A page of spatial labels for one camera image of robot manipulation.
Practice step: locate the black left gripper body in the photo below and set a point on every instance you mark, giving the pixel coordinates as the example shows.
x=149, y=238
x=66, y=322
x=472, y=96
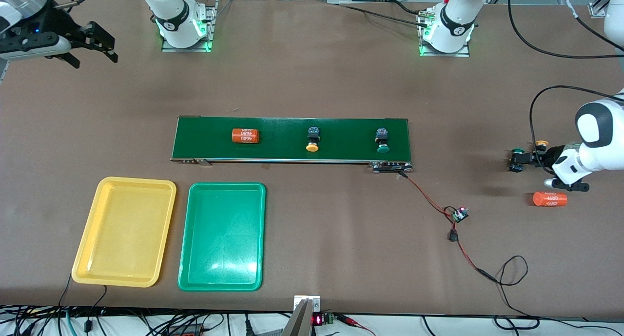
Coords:
x=550, y=157

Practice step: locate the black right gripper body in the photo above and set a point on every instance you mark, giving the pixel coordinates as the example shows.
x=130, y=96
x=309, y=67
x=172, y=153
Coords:
x=54, y=25

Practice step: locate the green mushroom push button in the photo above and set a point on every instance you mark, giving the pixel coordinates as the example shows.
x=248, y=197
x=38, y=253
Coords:
x=383, y=148
x=517, y=152

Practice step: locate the yellow mushroom push button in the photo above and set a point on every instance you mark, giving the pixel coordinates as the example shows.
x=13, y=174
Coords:
x=541, y=143
x=312, y=148

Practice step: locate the orange 4680 battery cylinder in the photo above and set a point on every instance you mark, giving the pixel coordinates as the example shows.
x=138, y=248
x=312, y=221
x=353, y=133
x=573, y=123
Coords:
x=245, y=135
x=550, y=199

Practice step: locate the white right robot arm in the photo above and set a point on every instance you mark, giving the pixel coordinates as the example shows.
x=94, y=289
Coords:
x=170, y=14

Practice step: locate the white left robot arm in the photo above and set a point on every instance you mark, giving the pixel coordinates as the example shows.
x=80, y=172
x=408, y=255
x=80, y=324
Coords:
x=602, y=146

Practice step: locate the small motor controller board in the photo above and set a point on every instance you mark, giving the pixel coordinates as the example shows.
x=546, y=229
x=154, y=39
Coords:
x=459, y=215

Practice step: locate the small black inline connector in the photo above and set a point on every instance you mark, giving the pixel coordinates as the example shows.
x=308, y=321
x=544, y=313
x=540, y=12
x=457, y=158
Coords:
x=453, y=236

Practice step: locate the yellow plastic tray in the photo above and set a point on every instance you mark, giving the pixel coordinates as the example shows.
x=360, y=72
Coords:
x=124, y=233

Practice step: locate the green conveyor belt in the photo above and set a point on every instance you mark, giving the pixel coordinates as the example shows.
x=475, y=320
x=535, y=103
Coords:
x=243, y=153

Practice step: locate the green plastic tray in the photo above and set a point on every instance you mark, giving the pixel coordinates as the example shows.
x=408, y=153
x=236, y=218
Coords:
x=222, y=238

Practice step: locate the red clip lead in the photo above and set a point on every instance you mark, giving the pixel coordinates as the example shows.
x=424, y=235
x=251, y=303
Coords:
x=351, y=320

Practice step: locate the red LED display module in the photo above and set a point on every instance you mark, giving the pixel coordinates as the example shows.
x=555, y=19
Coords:
x=318, y=320

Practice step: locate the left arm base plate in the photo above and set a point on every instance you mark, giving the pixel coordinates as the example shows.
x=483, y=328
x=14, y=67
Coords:
x=443, y=54

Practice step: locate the aluminium corner post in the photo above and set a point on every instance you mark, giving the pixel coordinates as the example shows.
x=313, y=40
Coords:
x=598, y=8

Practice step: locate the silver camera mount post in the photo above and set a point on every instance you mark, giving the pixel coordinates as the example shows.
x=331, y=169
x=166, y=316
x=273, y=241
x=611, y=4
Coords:
x=298, y=321

